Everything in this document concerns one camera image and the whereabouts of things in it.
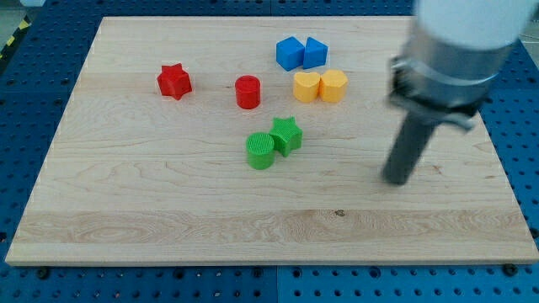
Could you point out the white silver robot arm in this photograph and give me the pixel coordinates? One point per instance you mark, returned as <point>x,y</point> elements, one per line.
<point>453,54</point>

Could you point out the green star block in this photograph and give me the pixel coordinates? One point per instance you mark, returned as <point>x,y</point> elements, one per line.
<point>286,134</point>

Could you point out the yellow hexagon block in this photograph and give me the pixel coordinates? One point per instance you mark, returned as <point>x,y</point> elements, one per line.
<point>333,86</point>

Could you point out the red star block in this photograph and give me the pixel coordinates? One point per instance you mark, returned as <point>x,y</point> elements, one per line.
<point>174,81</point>

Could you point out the green cylinder block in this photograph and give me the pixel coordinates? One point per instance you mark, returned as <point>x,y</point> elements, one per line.
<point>260,150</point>

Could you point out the light wooden board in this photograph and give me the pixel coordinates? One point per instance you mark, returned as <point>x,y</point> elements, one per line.
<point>135,178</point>

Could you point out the red cylinder block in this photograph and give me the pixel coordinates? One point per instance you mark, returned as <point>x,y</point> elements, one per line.
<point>248,90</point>

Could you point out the yellow heart block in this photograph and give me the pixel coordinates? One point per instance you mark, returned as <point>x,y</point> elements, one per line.
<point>306,86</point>

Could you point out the blue cube block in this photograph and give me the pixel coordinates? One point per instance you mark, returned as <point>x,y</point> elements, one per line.
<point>290,53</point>

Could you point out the blue triangle block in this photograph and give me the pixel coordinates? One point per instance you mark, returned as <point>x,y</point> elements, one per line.
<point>315,53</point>

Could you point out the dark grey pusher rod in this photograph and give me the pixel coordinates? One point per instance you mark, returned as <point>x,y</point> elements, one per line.
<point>407,149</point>

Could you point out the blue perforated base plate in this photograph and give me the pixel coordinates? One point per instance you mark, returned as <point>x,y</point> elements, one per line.
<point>45,60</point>

